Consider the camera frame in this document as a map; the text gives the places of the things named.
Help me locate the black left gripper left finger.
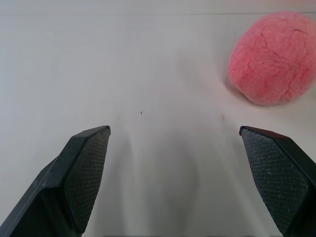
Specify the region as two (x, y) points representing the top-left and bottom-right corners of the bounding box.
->
(0, 125), (111, 237)

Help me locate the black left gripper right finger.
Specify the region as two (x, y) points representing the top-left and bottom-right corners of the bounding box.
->
(238, 125), (316, 237)

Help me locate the pink dough ball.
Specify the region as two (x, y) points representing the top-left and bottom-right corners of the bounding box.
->
(227, 11), (316, 106)

